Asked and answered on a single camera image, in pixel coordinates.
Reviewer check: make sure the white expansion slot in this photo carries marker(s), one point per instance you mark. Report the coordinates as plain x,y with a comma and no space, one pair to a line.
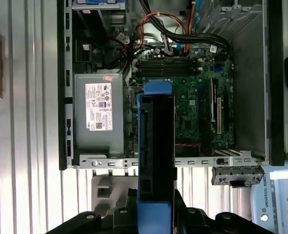
218,114

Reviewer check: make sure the silver disk bay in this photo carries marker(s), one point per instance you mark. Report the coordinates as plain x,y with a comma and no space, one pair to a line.
244,19

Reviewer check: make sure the black graphics card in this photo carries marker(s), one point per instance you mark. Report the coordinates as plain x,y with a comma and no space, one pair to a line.
207,117

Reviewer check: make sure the grey expansion latch bracket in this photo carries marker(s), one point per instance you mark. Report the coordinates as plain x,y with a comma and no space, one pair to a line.
239,174

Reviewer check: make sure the grey power supply unit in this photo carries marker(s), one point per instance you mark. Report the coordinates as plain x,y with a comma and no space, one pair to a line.
117,109

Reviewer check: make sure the grey parts rack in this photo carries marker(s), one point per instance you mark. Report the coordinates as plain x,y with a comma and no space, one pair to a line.
119,180

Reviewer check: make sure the hard disk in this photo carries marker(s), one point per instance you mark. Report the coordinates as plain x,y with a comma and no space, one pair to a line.
161,146

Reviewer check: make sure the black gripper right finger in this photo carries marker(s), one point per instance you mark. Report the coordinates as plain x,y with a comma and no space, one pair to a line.
195,219

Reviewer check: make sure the black PC case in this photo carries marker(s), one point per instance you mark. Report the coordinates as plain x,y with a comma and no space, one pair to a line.
275,97

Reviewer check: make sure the blue drive latch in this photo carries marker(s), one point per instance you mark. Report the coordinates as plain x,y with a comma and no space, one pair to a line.
95,2

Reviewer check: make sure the pale blue teach pendant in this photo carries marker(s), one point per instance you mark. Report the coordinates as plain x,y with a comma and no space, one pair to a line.
280,207

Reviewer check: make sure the black RAM slot bank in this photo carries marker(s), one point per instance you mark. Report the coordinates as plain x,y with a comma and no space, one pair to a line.
168,68

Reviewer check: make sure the silver drive cage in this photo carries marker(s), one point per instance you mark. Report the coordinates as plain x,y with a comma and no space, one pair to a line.
105,12

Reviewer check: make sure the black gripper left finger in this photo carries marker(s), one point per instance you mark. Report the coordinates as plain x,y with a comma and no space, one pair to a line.
124,219

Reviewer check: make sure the green motherboard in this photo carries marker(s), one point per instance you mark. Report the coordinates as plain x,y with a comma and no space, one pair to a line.
190,109

